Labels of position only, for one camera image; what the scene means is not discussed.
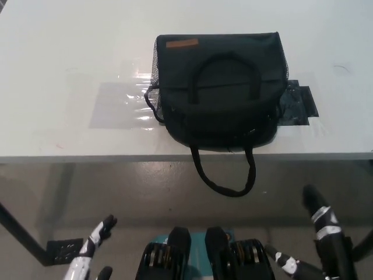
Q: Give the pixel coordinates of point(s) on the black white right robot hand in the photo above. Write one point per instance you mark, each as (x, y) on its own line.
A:
(329, 251)

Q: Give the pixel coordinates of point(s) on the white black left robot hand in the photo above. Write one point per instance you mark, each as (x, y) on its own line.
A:
(90, 245)

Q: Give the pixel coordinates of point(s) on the black soft travel bag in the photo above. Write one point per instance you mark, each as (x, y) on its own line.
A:
(221, 116)

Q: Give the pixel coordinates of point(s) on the robot legs and feet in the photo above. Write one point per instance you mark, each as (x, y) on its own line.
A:
(215, 256)

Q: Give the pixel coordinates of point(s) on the black table foot plate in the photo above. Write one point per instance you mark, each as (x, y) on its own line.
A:
(65, 251)

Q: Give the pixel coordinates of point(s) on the black table leg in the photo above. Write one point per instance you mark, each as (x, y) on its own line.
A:
(20, 230)
(364, 243)

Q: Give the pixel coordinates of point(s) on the clear plastic sheet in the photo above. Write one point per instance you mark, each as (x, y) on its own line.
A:
(122, 102)

